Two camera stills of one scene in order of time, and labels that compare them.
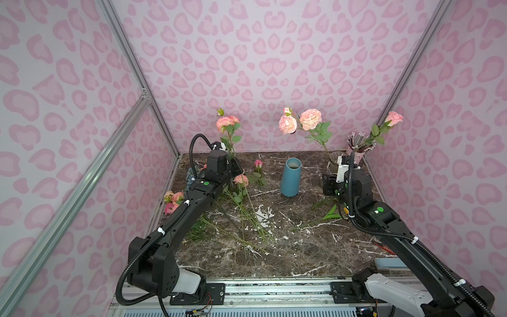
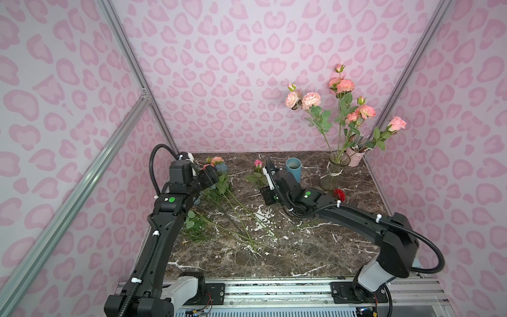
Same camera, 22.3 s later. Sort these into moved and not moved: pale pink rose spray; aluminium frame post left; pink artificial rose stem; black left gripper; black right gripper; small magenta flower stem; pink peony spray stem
Moved: pink peony spray stem; pale pink rose spray; pink artificial rose stem; black right gripper; black left gripper
Not moved: small magenta flower stem; aluminium frame post left
